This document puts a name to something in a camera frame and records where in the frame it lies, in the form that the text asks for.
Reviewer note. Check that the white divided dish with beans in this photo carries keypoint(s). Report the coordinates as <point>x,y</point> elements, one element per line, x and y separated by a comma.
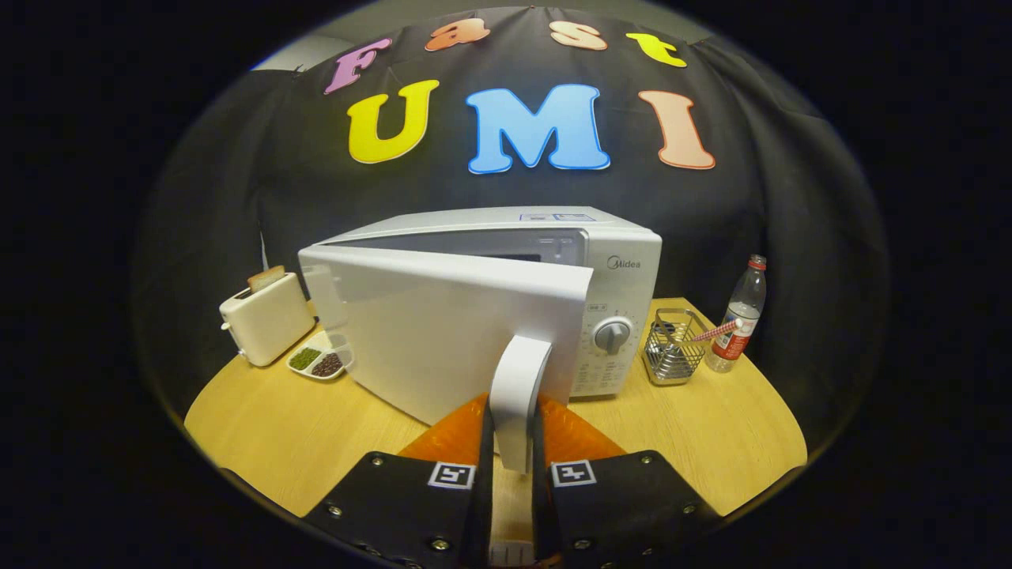
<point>320,363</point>

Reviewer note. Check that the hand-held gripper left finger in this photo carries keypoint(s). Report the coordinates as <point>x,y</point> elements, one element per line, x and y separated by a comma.
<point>482,514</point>

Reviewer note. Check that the cream toaster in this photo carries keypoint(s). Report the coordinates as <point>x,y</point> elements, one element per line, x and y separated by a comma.
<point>269,324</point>

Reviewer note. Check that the clear bottle with red label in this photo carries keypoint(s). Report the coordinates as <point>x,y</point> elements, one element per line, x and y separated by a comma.
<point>743,308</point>

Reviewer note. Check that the toasted bread slice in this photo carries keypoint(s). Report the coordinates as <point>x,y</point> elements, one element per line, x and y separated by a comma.
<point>266,278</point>

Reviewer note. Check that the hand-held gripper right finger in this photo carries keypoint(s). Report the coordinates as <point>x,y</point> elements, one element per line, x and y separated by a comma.
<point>541,514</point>

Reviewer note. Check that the pink striped stick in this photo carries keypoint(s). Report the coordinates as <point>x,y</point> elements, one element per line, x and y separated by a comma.
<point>715,331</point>

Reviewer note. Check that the white toaster oven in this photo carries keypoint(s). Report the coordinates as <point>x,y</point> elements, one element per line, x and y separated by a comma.
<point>443,332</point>

